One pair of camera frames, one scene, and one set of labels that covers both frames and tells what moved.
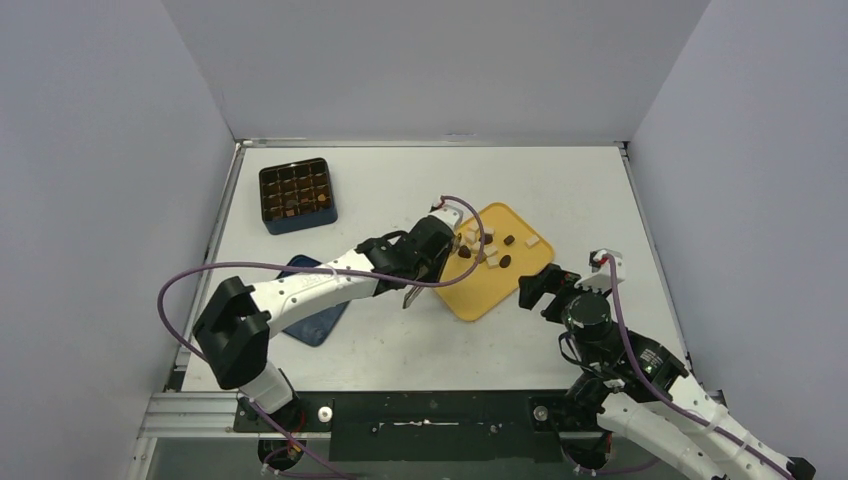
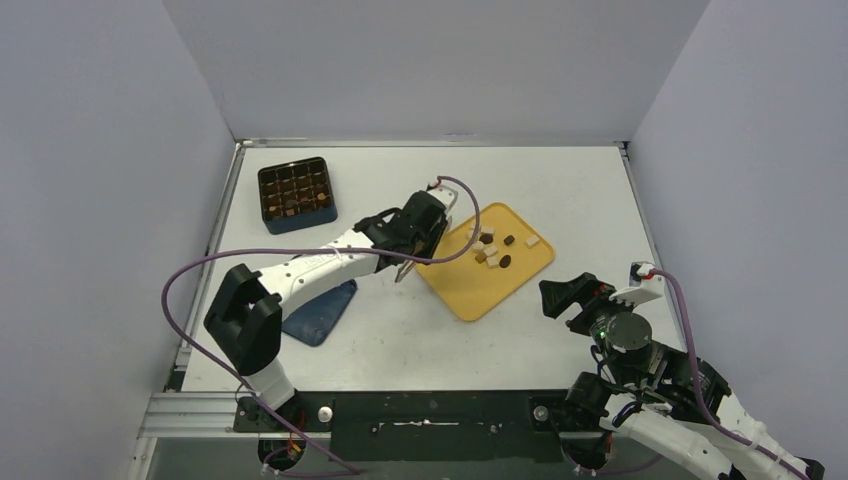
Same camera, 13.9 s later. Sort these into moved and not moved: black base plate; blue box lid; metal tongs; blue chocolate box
Moved: metal tongs
Not moved: blue chocolate box; blue box lid; black base plate
